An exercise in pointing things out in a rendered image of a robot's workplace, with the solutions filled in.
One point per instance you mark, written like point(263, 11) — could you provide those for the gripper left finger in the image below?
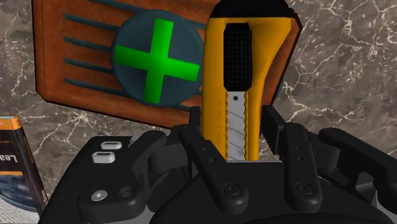
point(214, 173)

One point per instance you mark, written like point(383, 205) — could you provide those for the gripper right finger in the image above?
point(302, 167)

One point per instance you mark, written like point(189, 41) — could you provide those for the yellow utility knife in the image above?
point(214, 77)

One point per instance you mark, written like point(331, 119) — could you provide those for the black device with silver buttons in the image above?
point(73, 175)

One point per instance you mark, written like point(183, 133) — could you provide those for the brown box with green cross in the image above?
point(77, 77)

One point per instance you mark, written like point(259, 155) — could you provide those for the black and orange book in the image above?
point(15, 145)

